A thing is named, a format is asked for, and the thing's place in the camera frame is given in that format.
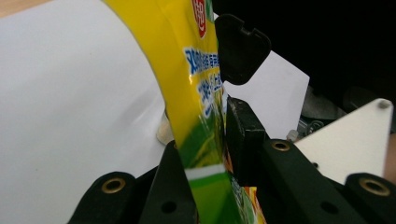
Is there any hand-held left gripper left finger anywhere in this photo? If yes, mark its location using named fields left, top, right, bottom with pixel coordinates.
left=139, top=139, right=199, bottom=224

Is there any yellow spout pouch green cap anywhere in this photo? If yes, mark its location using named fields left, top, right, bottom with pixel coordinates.
left=102, top=0, right=269, bottom=224

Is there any wooden table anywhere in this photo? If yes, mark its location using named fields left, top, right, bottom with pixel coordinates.
left=0, top=0, right=52, bottom=18

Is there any white paper sheet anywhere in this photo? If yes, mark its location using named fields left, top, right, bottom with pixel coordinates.
left=0, top=0, right=311, bottom=224

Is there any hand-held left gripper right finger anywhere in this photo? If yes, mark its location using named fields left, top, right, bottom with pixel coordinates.
left=226, top=96, right=368, bottom=224

